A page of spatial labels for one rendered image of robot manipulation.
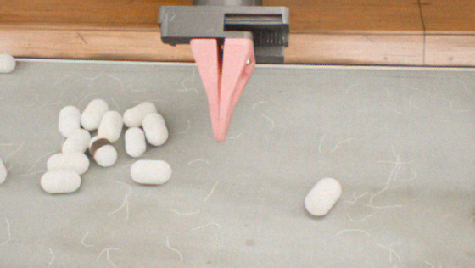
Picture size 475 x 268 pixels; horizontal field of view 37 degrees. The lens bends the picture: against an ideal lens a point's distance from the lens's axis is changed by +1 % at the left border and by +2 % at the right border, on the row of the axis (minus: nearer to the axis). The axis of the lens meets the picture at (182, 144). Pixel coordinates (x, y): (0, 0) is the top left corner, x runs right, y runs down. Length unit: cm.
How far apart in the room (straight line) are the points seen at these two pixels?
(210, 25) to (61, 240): 20
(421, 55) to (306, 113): 14
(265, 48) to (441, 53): 21
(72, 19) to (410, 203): 41
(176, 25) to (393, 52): 26
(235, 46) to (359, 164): 15
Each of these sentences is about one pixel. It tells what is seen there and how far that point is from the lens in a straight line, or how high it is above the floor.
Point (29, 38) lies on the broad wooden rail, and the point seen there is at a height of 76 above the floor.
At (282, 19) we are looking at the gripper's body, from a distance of 54.
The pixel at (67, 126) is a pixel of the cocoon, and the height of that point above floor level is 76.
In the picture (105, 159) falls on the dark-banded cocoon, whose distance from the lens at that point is 60.
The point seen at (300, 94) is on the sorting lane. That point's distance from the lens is 68.
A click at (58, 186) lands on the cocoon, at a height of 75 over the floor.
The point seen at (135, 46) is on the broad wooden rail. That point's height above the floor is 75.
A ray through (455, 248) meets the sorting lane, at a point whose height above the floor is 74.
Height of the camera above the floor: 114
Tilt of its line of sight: 40 degrees down
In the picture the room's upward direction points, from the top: 5 degrees counter-clockwise
